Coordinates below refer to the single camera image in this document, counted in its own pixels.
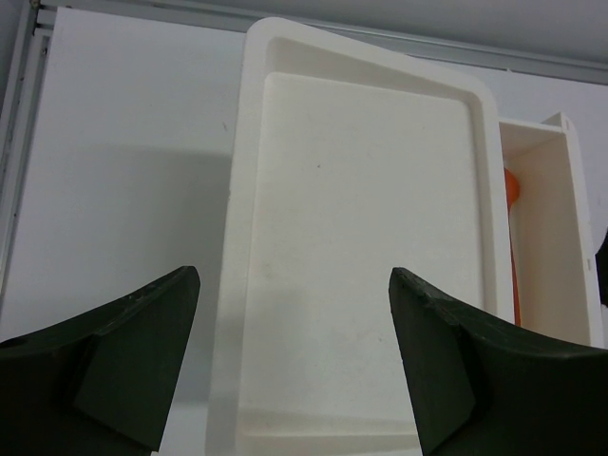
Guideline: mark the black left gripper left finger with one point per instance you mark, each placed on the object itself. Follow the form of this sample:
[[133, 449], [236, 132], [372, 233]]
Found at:
[[101, 382]]

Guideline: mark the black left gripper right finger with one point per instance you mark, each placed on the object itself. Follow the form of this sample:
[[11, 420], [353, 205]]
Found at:
[[479, 385]]

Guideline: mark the orange plastic spoon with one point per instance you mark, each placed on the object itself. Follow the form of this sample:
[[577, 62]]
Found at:
[[512, 190]]

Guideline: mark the white utensil container box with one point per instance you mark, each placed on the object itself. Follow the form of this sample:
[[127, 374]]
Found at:
[[551, 232]]

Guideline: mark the aluminium table edge rail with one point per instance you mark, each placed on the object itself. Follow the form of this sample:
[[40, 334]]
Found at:
[[35, 27]]

